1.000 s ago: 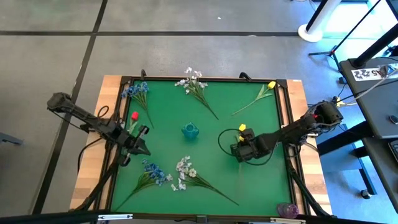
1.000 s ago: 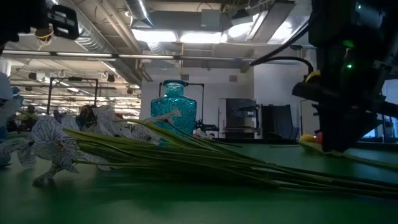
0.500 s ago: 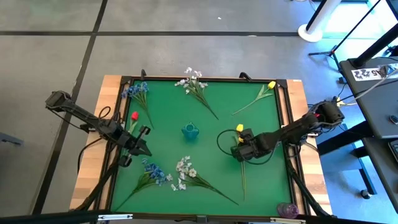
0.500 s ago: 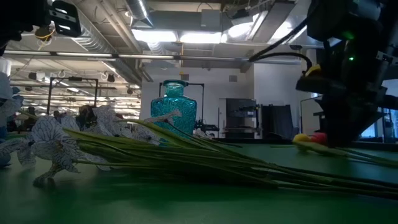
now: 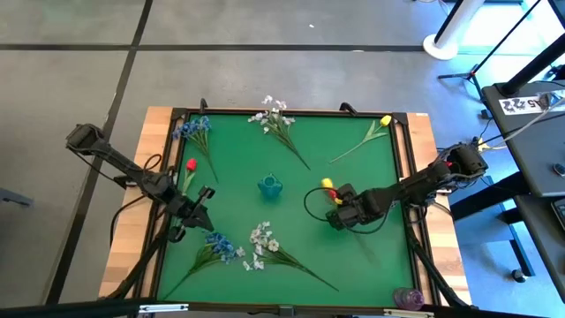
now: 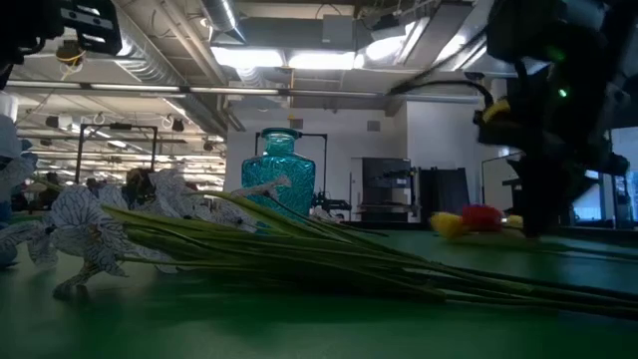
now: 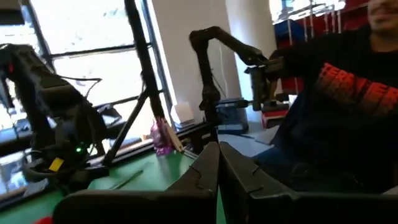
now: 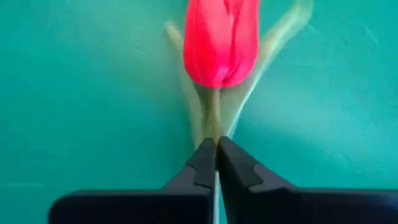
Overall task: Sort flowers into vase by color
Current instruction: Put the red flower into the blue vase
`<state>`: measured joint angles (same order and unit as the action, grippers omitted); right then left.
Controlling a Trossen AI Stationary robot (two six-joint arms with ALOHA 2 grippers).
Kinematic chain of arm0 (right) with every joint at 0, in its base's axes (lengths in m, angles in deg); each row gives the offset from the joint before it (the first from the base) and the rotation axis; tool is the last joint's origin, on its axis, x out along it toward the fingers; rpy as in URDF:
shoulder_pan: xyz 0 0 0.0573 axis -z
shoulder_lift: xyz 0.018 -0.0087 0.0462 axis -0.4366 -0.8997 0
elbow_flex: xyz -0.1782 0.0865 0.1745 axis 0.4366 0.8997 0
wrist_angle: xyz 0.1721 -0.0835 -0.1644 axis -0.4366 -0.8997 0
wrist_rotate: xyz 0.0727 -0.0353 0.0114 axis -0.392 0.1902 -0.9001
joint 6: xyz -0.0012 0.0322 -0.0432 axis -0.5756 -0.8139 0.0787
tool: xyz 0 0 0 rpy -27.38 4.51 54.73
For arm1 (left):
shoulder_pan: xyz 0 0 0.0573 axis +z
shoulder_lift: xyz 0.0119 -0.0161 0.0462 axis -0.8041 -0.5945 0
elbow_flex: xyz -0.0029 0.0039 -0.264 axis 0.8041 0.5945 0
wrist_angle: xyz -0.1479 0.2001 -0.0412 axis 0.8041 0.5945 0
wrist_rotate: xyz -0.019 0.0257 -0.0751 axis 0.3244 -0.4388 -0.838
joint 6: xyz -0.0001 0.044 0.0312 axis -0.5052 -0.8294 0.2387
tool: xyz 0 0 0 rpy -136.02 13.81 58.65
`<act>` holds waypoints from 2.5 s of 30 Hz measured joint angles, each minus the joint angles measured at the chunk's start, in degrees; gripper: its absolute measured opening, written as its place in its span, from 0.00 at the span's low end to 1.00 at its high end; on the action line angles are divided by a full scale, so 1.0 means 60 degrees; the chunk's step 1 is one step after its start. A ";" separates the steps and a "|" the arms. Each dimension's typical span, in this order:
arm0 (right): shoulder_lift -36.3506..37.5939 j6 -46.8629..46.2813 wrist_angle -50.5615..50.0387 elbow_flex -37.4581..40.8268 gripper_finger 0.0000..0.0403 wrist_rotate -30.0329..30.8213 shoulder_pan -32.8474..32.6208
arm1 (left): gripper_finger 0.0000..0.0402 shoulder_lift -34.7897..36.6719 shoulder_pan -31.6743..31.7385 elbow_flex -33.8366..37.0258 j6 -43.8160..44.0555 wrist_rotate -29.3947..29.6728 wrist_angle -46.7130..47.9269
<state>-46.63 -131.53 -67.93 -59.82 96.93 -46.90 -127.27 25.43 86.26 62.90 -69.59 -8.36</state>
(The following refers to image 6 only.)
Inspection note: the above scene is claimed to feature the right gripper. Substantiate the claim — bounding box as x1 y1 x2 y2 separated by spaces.
507 127 579 238

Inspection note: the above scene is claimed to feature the red tulip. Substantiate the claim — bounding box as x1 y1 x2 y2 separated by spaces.
461 202 505 234

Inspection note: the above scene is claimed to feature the blue flower bunch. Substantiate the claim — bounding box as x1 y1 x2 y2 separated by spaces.
0 114 39 270

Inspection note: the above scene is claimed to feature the white flower bunch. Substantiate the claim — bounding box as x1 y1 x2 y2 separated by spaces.
0 168 638 321

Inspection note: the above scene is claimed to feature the teal glass vase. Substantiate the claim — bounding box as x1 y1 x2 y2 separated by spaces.
241 127 317 221

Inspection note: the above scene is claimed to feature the black panel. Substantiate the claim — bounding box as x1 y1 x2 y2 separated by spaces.
417 167 471 223

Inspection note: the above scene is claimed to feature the black cabinet machine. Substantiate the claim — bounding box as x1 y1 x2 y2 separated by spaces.
360 157 416 223

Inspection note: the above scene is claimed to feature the green table mat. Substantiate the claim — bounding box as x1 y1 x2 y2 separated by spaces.
0 212 638 359

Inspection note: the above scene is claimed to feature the silver ceiling duct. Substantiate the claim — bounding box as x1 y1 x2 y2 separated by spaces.
198 0 246 44

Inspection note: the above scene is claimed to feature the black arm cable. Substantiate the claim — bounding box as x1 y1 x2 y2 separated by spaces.
387 78 495 109

